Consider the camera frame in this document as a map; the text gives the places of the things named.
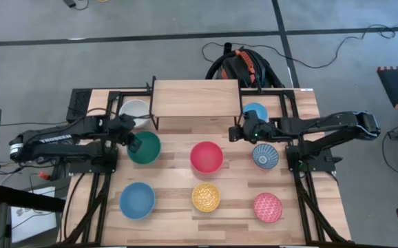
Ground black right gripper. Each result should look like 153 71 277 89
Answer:
229 121 274 144

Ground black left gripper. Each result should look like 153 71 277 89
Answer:
108 124 143 154

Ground green bowl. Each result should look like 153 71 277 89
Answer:
126 130 162 165

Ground small light blue bowl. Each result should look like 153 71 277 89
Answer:
242 102 269 123

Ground red bowl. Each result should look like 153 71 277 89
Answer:
189 141 224 174

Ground blue-grey patterned bowl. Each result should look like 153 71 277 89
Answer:
251 143 280 170

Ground white bowl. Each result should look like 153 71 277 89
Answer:
118 99 151 129

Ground large blue bowl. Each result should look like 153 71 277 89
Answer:
118 181 156 220

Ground pink patterned bowl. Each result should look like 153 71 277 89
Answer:
253 192 284 224

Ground wooden shelf with black legs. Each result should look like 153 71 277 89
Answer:
149 76 244 131

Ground black orange vacuum cleaner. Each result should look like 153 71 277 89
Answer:
205 41 286 90

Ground yellow patterned bowl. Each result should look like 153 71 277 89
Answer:
191 181 222 213

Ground black perforated box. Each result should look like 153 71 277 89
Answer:
66 88 93 123

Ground black beam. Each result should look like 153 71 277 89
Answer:
0 184 65 213

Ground white paper sheet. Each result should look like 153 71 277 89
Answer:
11 185 58 244

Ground black power adapter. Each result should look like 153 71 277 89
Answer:
63 0 90 10

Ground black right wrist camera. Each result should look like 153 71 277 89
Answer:
242 110 265 123

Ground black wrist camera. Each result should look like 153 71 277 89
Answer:
242 110 265 123
118 113 135 127

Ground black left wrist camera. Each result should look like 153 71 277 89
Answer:
118 113 135 127

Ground black aluminium frame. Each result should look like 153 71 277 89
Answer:
59 87 353 248

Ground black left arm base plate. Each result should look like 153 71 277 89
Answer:
68 147 119 174

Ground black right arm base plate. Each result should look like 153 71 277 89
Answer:
286 144 343 173

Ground long black floor cable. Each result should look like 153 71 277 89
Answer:
201 23 398 70

